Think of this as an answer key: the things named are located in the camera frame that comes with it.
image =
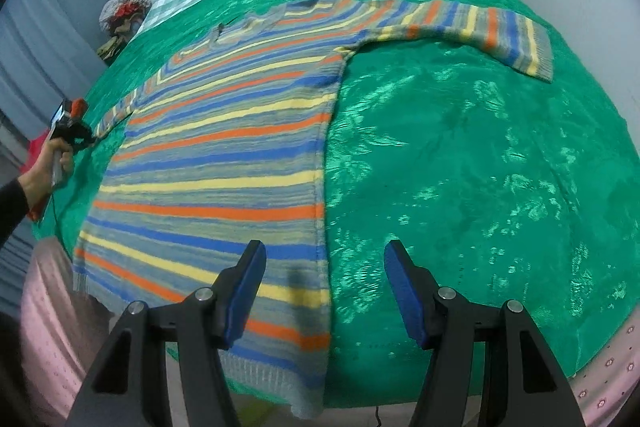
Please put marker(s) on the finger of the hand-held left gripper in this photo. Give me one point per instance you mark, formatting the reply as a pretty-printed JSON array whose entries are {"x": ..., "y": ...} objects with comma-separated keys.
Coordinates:
[{"x": 86, "y": 137}]

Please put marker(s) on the red cloth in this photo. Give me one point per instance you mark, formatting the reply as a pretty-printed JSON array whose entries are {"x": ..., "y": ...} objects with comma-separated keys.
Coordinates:
[{"x": 37, "y": 146}]

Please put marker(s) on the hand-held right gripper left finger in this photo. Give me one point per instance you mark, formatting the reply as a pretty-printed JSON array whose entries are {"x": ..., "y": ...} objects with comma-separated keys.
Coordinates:
[{"x": 244, "y": 302}]

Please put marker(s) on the person's left hand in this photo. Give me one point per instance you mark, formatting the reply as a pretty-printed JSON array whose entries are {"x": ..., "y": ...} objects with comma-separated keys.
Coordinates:
[{"x": 42, "y": 174}]

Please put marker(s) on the green patterned blanket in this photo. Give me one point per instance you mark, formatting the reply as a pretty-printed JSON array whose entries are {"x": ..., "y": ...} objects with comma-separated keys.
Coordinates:
[{"x": 475, "y": 167}]

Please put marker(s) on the grey curtain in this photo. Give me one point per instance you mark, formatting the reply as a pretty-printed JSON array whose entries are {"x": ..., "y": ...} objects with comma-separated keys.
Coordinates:
[{"x": 40, "y": 32}]

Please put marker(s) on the pink floral bedsheet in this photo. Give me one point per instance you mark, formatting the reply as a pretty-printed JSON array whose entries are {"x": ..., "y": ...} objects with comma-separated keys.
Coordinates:
[{"x": 55, "y": 332}]

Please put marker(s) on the person's left forearm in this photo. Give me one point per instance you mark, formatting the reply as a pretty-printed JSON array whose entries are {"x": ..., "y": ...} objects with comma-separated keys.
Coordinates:
[{"x": 11, "y": 212}]

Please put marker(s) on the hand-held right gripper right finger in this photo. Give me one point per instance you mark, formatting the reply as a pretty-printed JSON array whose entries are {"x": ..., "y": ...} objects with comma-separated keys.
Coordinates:
[{"x": 406, "y": 297}]

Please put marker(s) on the pile of clothes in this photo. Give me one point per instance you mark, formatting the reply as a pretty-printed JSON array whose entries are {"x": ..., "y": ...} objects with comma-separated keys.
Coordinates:
[{"x": 122, "y": 19}]

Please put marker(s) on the striped multicolour towel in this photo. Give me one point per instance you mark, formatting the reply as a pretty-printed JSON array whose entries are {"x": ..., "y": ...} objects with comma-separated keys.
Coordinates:
[{"x": 225, "y": 167}]

